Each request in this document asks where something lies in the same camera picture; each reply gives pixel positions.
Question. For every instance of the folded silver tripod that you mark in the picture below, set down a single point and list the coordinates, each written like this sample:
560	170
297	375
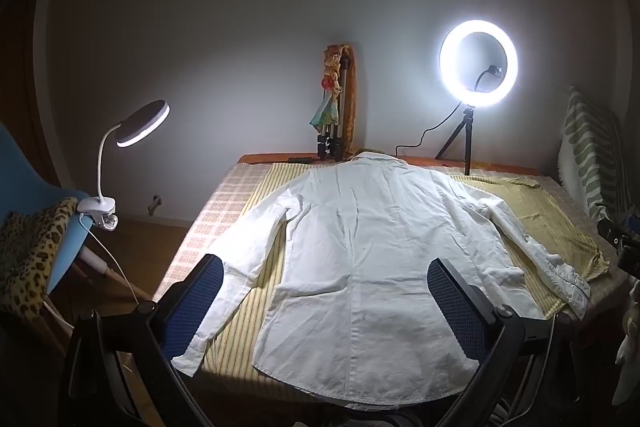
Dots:
333	142

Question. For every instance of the orange checked cloth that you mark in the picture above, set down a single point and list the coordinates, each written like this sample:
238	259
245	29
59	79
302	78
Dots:
220	207

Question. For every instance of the small wall fixture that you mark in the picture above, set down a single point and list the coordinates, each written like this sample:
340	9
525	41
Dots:
155	203

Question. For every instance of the yellow striped bed sheet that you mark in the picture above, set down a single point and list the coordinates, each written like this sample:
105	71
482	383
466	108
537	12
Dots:
540	217

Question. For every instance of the white long-sleeved shirt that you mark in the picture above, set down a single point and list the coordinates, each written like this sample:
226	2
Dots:
350	257

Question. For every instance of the green striped pillow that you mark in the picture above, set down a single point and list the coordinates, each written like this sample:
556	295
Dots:
585	147

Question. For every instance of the leopard print cushion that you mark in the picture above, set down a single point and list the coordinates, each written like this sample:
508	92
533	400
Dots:
30	252

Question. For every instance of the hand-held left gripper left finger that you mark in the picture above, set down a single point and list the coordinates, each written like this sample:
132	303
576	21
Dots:
197	307

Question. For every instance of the white clip lamp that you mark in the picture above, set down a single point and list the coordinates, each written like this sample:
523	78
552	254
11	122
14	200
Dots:
145	117

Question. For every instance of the pale cloth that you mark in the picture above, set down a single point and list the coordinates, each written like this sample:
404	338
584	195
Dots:
631	337

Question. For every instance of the blue chair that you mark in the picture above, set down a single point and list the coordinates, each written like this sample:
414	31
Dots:
70	237

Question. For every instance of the orange wooden board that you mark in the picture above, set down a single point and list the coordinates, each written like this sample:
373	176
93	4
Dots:
354	107

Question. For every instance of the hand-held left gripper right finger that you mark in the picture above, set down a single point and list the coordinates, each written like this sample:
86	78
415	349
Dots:
457	309

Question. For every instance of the flat black bar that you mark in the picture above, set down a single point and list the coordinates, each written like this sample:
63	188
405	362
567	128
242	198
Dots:
300	159

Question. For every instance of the colourful hanging cloth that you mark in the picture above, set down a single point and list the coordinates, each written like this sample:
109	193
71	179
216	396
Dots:
325	112

